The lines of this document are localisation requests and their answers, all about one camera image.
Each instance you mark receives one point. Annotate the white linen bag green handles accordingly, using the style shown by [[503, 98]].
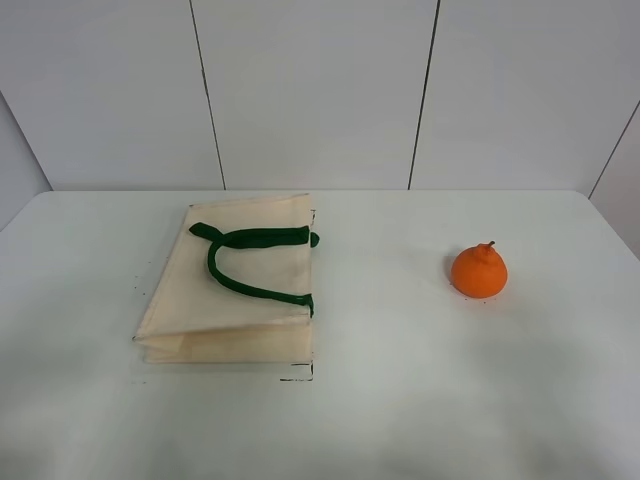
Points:
[[237, 286]]

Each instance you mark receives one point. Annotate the orange fruit with stem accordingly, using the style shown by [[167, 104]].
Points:
[[479, 271]]

